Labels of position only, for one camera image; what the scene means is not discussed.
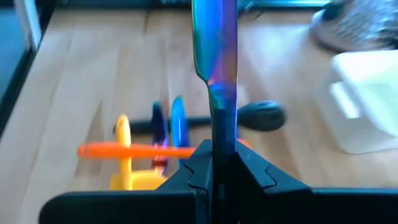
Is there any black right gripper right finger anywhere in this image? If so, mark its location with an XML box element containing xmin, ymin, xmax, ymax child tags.
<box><xmin>234</xmin><ymin>142</ymin><xmax>398</xmax><ymax>224</ymax></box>

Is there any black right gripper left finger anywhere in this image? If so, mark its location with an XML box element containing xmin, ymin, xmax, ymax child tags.
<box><xmin>39</xmin><ymin>139</ymin><xmax>215</xmax><ymax>224</ymax></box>

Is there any orange plastic utensil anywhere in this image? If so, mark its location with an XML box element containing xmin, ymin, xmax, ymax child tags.
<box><xmin>77</xmin><ymin>138</ymin><xmax>252</xmax><ymax>159</ymax></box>

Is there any long yellow plastic utensil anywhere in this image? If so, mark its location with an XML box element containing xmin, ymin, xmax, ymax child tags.
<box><xmin>109</xmin><ymin>113</ymin><xmax>169</xmax><ymax>191</ymax></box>

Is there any iridescent metal knife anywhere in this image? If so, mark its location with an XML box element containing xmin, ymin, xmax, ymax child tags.
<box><xmin>191</xmin><ymin>0</ymin><xmax>239</xmax><ymax>224</ymax></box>

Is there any white plastic bin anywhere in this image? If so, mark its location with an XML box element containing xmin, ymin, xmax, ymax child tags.
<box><xmin>313</xmin><ymin>49</ymin><xmax>398</xmax><ymax>156</ymax></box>

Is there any metal box grater pink handle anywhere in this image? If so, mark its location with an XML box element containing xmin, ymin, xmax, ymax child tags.
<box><xmin>309</xmin><ymin>0</ymin><xmax>398</xmax><ymax>53</ymax></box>

